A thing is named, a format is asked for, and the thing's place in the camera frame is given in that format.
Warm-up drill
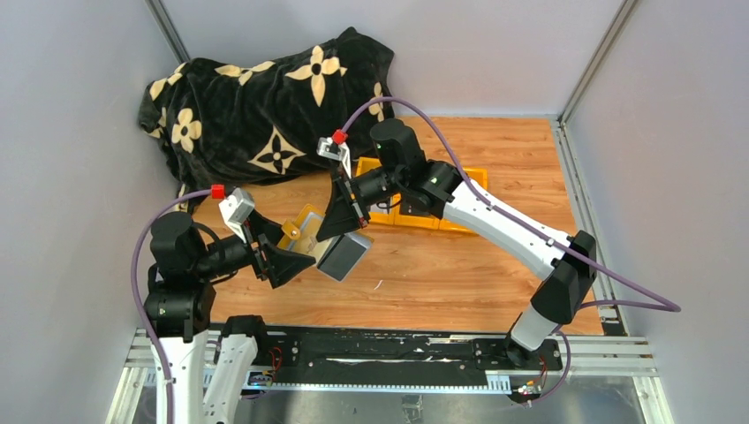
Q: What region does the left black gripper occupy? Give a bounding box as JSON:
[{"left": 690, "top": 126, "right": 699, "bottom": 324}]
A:
[{"left": 194, "top": 207, "right": 315, "bottom": 284}]

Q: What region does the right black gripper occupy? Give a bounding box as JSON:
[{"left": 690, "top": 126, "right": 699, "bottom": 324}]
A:
[{"left": 316, "top": 167, "right": 405, "bottom": 242}]

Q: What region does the grey credit card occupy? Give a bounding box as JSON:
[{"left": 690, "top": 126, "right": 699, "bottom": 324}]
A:
[{"left": 316, "top": 232, "right": 373, "bottom": 282}]

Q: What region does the yellow leather card holder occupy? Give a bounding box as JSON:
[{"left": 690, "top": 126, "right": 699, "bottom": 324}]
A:
[{"left": 276, "top": 204, "right": 331, "bottom": 261}]

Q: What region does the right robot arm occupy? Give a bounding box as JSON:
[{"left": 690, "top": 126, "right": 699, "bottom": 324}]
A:
[{"left": 316, "top": 118, "right": 596, "bottom": 369}]

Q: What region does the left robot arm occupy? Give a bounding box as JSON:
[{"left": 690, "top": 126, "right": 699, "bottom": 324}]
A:
[{"left": 142, "top": 212, "right": 315, "bottom": 423}]

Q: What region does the yellow three-compartment bin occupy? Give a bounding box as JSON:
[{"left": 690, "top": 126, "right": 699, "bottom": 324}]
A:
[{"left": 356, "top": 157, "right": 489, "bottom": 233}]

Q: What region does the black floral blanket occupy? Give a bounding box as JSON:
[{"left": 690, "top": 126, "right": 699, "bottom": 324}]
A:
[{"left": 136, "top": 28, "right": 395, "bottom": 194}]

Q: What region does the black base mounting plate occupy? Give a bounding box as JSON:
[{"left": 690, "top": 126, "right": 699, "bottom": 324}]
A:
[{"left": 252, "top": 326, "right": 564, "bottom": 388}]

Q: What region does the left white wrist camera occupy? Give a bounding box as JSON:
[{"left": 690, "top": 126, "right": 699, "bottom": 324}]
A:
[{"left": 219, "top": 187, "right": 255, "bottom": 239}]

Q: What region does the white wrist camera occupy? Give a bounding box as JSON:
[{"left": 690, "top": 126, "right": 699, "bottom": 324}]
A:
[
  {"left": 219, "top": 187, "right": 255, "bottom": 239},
  {"left": 316, "top": 130, "right": 352, "bottom": 178}
]

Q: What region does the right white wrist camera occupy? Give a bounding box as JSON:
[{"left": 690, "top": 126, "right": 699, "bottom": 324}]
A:
[{"left": 316, "top": 130, "right": 352, "bottom": 178}]

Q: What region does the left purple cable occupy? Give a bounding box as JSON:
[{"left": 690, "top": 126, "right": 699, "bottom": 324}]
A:
[{"left": 129, "top": 185, "right": 227, "bottom": 424}]

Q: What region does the aluminium frame rail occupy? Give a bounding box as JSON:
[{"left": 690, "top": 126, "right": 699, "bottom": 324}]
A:
[{"left": 106, "top": 326, "right": 673, "bottom": 423}]

